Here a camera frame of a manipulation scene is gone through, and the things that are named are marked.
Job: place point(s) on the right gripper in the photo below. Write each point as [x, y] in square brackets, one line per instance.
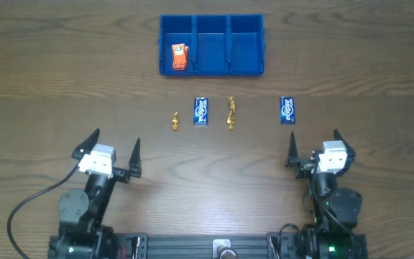
[304, 167]

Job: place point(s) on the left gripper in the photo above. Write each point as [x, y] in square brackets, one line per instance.
[121, 175]

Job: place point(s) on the blue candy pack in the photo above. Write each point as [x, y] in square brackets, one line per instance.
[287, 110]
[200, 111]

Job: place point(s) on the gold candy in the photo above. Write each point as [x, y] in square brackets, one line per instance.
[230, 121]
[175, 121]
[231, 104]

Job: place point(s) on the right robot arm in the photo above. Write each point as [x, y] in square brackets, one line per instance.
[345, 208]

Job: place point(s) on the blue tray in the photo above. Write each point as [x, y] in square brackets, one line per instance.
[210, 54]

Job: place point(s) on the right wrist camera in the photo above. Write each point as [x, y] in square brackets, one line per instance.
[332, 156]

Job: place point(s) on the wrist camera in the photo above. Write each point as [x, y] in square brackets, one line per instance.
[97, 161]
[332, 156]

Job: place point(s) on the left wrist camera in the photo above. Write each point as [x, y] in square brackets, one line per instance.
[97, 161]

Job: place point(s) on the mounting rail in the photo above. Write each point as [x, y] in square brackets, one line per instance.
[185, 246]

